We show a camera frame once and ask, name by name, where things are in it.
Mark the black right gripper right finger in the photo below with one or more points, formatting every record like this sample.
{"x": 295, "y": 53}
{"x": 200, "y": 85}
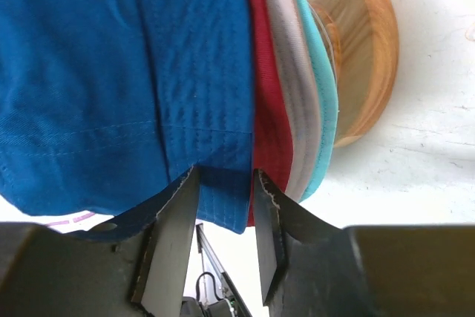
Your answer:
{"x": 311, "y": 268}

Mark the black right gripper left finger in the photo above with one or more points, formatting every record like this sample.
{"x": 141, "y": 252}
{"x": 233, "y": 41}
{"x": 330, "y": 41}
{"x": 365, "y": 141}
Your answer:
{"x": 134, "y": 264}

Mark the maroon bucket hat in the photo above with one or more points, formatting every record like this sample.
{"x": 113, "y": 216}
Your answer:
{"x": 273, "y": 149}

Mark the teal bucket hat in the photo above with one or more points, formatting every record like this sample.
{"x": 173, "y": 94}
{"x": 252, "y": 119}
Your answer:
{"x": 327, "y": 96}

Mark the grey bucket hat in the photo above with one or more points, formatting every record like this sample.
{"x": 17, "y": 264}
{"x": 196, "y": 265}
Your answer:
{"x": 299, "y": 90}

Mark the blue bucket hat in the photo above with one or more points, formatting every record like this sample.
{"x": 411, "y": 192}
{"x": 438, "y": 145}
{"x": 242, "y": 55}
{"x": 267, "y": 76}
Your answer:
{"x": 106, "y": 102}

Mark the wooden hat stand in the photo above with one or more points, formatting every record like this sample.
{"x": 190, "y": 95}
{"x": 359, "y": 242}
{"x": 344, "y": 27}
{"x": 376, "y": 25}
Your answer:
{"x": 363, "y": 43}

